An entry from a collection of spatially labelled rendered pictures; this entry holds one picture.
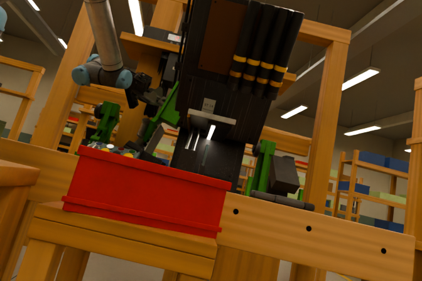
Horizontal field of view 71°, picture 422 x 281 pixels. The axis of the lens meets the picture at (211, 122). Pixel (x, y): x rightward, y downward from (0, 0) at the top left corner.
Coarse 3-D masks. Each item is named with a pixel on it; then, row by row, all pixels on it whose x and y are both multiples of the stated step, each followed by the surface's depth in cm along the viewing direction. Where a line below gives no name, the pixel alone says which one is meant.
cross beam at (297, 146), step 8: (80, 88) 160; (88, 88) 160; (96, 88) 160; (80, 96) 159; (88, 96) 159; (96, 96) 159; (104, 96) 160; (112, 96) 160; (120, 96) 160; (88, 104) 163; (96, 104) 159; (120, 104) 159; (264, 136) 161; (272, 136) 161; (280, 136) 162; (288, 136) 162; (280, 144) 161; (288, 144) 161; (296, 144) 161; (304, 144) 162; (288, 152) 164; (296, 152) 160; (304, 152) 161
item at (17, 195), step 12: (0, 192) 60; (12, 192) 61; (24, 192) 65; (0, 204) 60; (12, 204) 62; (0, 216) 60; (12, 216) 63; (0, 228) 59; (12, 228) 64; (0, 240) 60; (0, 252) 62; (0, 264) 63
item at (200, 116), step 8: (192, 112) 95; (200, 112) 96; (192, 120) 104; (200, 120) 101; (208, 120) 97; (216, 120) 96; (224, 120) 96; (232, 120) 96; (200, 128) 114; (208, 128) 105; (216, 128) 102; (224, 128) 99; (232, 128) 101; (208, 136) 121; (216, 136) 117; (224, 136) 113
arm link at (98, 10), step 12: (84, 0) 92; (96, 0) 91; (108, 0) 95; (96, 12) 93; (108, 12) 95; (96, 24) 96; (108, 24) 97; (96, 36) 99; (108, 36) 99; (108, 48) 101; (108, 60) 104; (120, 60) 107; (108, 72) 107; (120, 72) 109; (108, 84) 111; (120, 84) 109
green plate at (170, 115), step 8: (176, 88) 116; (168, 96) 114; (168, 104) 115; (160, 112) 113; (168, 112) 114; (176, 112) 114; (160, 120) 118; (168, 120) 113; (176, 120) 114; (176, 128) 120
